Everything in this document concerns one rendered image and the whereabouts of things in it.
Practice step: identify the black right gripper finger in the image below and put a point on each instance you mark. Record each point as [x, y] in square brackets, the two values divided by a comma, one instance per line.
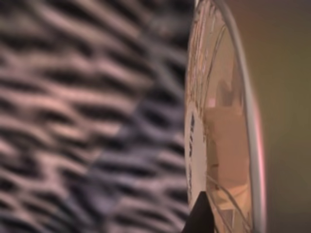
[202, 214]

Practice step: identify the black and white patterned cloth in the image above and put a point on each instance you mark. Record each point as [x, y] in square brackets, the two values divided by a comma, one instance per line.
[102, 104]

